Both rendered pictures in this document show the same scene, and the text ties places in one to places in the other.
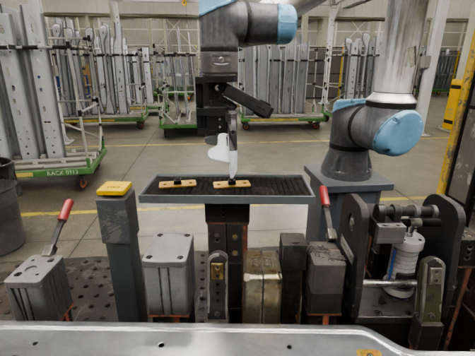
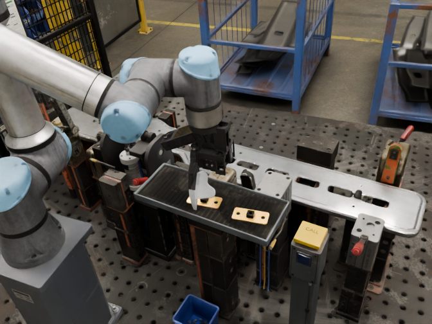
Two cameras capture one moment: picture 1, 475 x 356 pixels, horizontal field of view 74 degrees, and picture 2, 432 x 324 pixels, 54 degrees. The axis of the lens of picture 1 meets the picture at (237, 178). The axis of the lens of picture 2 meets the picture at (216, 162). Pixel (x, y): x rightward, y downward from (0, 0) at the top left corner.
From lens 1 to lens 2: 147 cm
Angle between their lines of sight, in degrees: 115
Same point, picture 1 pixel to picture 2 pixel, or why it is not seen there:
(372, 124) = (61, 149)
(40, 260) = (366, 231)
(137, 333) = (297, 195)
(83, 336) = (328, 202)
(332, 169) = (60, 231)
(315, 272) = not seen: hidden behind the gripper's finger
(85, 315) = not seen: outside the picture
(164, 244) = (276, 185)
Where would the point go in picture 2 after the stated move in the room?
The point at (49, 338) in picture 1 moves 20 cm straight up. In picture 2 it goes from (346, 206) to (356, 151)
